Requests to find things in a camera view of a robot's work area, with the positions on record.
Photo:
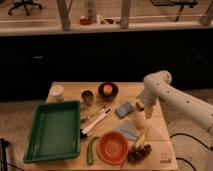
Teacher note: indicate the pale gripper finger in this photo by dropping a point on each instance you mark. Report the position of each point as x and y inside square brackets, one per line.
[148, 111]

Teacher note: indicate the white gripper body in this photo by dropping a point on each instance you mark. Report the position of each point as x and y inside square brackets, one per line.
[145, 100]

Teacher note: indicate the blue sponge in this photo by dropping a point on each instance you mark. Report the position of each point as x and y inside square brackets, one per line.
[124, 109]

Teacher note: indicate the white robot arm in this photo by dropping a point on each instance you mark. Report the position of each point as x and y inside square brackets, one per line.
[158, 85]

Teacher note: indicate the yellow corn cob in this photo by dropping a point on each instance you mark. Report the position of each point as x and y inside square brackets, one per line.
[142, 138]

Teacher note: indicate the blue folded cloth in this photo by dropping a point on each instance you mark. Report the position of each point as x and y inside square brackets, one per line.
[128, 130]

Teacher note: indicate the dark bowl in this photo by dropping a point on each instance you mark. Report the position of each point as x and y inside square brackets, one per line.
[108, 98]

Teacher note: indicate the orange fruit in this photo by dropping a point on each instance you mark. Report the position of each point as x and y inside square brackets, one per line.
[107, 89]

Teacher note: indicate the bunch of dark grapes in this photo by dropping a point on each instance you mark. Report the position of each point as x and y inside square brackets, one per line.
[138, 154]

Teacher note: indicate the orange bowl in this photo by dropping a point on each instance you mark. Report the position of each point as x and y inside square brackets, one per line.
[112, 148]

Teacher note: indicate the metal fork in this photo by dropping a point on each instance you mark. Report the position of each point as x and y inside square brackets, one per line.
[89, 117]

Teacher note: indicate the green chili pepper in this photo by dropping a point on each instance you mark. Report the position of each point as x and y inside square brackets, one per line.
[90, 159]

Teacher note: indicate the white cup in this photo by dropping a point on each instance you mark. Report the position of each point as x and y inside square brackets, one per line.
[56, 92]

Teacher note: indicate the green plastic tray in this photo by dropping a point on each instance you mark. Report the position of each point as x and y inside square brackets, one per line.
[55, 132]

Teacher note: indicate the red object on shelf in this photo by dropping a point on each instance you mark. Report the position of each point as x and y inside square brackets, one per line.
[85, 21]

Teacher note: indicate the black stand at left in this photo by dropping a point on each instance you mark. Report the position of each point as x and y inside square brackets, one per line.
[3, 158]

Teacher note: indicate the black office chair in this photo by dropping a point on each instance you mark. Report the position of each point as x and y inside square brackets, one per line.
[25, 4]

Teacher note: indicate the white handled utensil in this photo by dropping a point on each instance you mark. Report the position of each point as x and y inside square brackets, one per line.
[86, 130]

